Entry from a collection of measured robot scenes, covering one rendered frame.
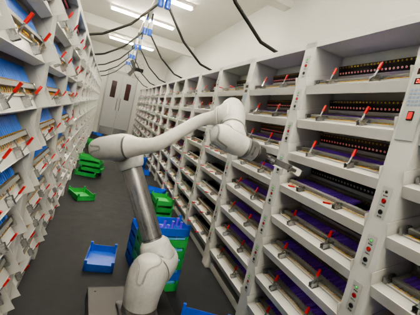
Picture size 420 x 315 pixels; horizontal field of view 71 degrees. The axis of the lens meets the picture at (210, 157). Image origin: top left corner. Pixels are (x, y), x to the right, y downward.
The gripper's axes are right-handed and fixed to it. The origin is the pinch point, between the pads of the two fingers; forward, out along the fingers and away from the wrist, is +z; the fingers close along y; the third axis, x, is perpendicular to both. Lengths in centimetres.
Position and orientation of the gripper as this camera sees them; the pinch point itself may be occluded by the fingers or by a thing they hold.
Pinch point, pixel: (289, 169)
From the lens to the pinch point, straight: 138.7
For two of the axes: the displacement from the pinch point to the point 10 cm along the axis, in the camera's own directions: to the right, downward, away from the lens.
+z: 8.5, 3.7, 3.7
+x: 4.2, -9.1, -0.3
